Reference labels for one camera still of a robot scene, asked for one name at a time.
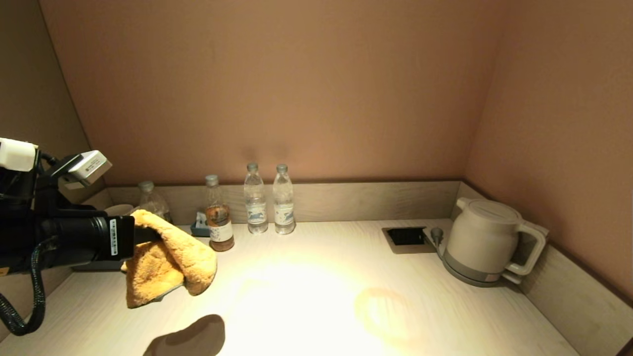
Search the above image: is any white electric kettle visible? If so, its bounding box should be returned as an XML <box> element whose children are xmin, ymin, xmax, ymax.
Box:
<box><xmin>445</xmin><ymin>198</ymin><xmax>546</xmax><ymax>278</ymax></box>

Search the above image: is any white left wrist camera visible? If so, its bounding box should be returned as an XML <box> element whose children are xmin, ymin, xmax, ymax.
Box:
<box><xmin>58</xmin><ymin>150</ymin><xmax>113</xmax><ymax>191</ymax></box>

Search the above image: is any grey plug with cable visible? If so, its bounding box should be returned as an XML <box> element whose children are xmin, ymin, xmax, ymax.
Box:
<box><xmin>430</xmin><ymin>227</ymin><xmax>448</xmax><ymax>260</ymax></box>

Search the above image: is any plastic bottle dark liquid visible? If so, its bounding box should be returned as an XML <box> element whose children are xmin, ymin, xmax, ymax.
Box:
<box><xmin>139</xmin><ymin>181</ymin><xmax>173</xmax><ymax>223</ymax></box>

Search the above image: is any plastic bottle amber liquid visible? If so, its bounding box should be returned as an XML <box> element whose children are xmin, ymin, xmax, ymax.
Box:
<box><xmin>205</xmin><ymin>175</ymin><xmax>235</xmax><ymax>252</ymax></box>

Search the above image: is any orange microfibre cloth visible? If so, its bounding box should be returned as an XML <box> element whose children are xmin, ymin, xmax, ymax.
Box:
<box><xmin>121</xmin><ymin>209</ymin><xmax>218</xmax><ymax>309</ymax></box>

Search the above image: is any grey kettle base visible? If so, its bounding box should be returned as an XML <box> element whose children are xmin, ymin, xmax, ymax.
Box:
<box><xmin>441</xmin><ymin>255</ymin><xmax>523</xmax><ymax>288</ymax></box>

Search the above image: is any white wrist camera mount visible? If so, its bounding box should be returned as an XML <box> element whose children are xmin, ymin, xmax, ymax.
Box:
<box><xmin>0</xmin><ymin>137</ymin><xmax>39</xmax><ymax>172</ymax></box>

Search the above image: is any recessed black power socket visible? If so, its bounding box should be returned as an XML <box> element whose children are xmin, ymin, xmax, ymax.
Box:
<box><xmin>381</xmin><ymin>227</ymin><xmax>437</xmax><ymax>255</ymax></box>

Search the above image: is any clear water bottle blue label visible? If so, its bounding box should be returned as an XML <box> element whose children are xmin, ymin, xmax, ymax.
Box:
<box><xmin>243</xmin><ymin>163</ymin><xmax>269</xmax><ymax>234</ymax></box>
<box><xmin>273</xmin><ymin>164</ymin><xmax>296</xmax><ymax>235</ymax></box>

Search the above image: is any black corrugated cable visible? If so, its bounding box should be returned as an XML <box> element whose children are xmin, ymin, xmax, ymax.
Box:
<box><xmin>0</xmin><ymin>236</ymin><xmax>47</xmax><ymax>337</ymax></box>

